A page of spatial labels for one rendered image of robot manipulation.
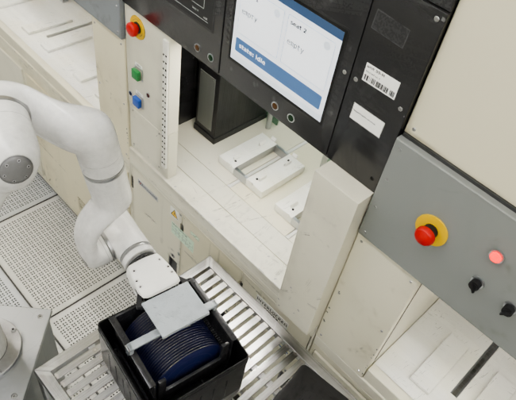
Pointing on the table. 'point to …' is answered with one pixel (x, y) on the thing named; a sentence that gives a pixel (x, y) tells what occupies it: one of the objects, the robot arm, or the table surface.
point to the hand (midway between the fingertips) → (174, 311)
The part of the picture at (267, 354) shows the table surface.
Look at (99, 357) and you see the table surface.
